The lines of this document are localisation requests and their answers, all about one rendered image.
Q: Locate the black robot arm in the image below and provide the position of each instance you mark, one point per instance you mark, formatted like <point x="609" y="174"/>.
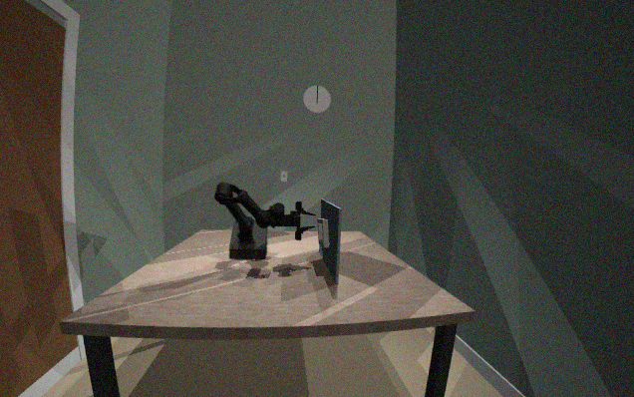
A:
<point x="274" y="216"/>

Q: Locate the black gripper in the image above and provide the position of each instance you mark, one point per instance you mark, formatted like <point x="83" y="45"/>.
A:
<point x="299" y="229"/>

